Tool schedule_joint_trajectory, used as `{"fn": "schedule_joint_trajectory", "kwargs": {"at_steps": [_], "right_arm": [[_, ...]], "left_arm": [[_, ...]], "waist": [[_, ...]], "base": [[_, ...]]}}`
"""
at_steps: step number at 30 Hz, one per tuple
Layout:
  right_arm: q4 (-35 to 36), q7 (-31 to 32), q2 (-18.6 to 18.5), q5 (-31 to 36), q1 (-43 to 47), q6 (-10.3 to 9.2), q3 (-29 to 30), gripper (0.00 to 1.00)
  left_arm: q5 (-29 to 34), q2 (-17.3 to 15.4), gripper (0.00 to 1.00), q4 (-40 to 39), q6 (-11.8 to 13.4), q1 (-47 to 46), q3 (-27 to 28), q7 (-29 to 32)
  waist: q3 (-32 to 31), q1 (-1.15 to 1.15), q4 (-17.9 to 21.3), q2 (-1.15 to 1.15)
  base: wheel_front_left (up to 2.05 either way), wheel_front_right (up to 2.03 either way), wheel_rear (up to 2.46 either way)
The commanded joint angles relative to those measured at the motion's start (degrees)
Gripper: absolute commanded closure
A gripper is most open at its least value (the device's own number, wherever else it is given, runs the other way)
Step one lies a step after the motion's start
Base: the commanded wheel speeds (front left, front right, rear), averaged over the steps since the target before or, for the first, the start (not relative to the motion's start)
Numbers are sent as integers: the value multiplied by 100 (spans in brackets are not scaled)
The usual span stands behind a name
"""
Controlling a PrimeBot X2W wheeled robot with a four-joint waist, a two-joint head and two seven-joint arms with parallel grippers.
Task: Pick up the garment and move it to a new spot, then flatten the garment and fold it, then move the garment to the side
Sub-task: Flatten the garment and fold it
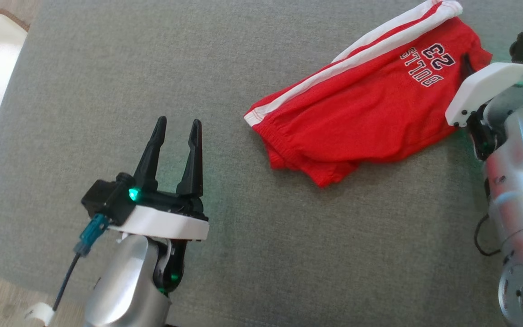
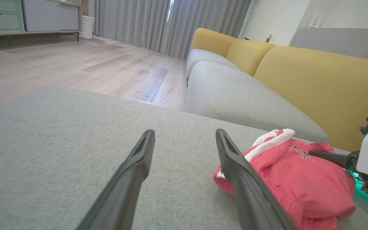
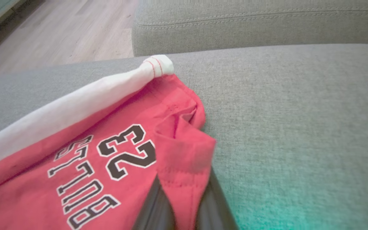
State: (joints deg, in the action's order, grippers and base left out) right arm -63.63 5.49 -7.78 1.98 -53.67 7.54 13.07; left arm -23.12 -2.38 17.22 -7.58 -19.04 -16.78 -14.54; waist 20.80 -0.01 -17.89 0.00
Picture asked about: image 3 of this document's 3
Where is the grey fabric sofa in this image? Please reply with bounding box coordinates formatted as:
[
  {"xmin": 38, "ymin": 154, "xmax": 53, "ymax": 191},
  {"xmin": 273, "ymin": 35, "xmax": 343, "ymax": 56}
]
[{"xmin": 0, "ymin": 44, "xmax": 368, "ymax": 230}]

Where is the red and white basketball jersey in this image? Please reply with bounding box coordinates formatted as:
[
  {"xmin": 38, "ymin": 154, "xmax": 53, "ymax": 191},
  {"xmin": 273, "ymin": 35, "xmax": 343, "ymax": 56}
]
[{"xmin": 0, "ymin": 54, "xmax": 217, "ymax": 230}]

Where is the small grey sofa cushion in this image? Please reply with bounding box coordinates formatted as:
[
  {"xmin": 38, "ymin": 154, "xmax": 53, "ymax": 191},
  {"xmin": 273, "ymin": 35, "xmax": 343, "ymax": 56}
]
[{"xmin": 132, "ymin": 0, "xmax": 368, "ymax": 57}]

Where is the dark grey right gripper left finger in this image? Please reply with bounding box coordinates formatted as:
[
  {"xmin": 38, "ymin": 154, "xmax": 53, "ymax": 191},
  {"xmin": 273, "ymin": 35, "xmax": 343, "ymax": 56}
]
[{"xmin": 132, "ymin": 174, "xmax": 176, "ymax": 230}]

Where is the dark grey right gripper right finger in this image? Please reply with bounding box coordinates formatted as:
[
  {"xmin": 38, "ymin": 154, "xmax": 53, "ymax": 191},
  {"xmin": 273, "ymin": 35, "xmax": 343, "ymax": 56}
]
[{"xmin": 195, "ymin": 168, "xmax": 239, "ymax": 230}]

